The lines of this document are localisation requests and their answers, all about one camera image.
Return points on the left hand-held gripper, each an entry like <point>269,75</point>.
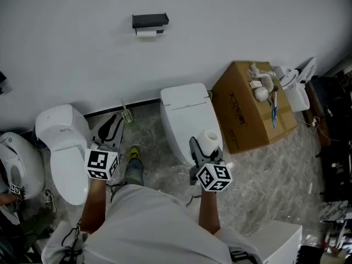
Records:
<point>97,161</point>

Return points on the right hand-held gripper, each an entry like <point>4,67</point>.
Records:
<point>214,176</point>

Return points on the white toilet paper roll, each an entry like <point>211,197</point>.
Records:
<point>206,144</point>

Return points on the cardboard paper tube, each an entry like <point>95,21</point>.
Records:
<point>147,33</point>

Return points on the person's right forearm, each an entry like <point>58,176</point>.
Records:
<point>209,213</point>

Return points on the another person's forearm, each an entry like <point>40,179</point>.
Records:
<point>6,199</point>

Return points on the person's left forearm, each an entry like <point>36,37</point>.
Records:
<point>93,205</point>

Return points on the white square closed-lid toilet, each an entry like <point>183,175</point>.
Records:
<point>187,120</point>

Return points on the white rounded smart toilet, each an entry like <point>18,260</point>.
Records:
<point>66,175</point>

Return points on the white egg-shaped toilet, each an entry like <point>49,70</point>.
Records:
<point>24,158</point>

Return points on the white appliance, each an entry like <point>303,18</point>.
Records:
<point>297,98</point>

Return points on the person's left shoe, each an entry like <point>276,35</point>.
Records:
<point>134,153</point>

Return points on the person's left leg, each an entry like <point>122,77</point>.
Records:
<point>134,172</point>

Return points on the brown cardboard box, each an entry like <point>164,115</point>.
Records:
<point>253,136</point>

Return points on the blue toothbrush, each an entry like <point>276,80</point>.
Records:
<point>274,117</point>

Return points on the white oval sponge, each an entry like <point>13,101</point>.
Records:
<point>261,93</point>

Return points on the small white box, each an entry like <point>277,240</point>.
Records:
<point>255,84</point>

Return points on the grey fluffy brush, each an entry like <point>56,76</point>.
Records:
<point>266,82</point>

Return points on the black-headed long brush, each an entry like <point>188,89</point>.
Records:
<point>275,89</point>

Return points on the person in white shirt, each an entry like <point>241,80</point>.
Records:
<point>154,230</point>

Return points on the white cabinet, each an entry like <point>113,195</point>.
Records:
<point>277,243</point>

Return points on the black metal rack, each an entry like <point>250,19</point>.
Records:
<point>338,125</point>

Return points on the marble pattern slab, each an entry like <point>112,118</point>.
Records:
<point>332,212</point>

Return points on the black wall paper holder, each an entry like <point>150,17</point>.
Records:
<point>149,19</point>

